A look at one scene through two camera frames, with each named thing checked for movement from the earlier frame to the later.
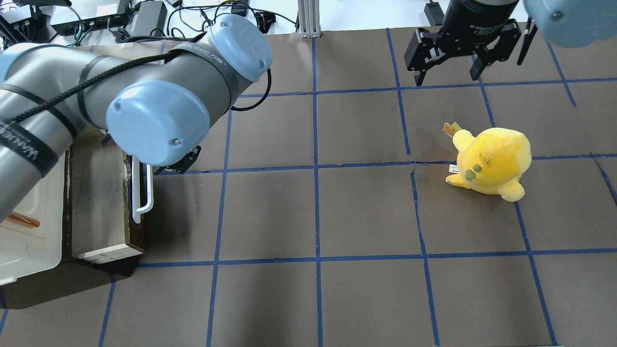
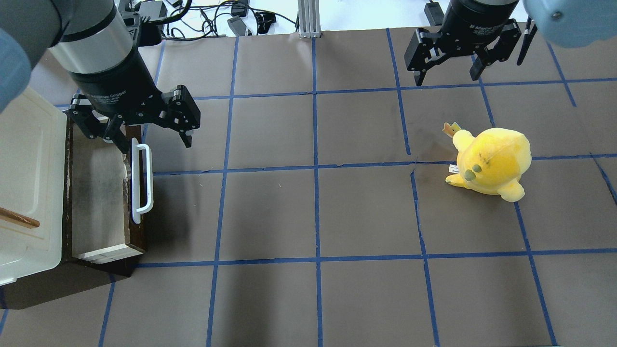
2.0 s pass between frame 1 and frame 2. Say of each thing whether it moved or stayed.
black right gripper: stayed
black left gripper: moved
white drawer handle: stayed
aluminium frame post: stayed
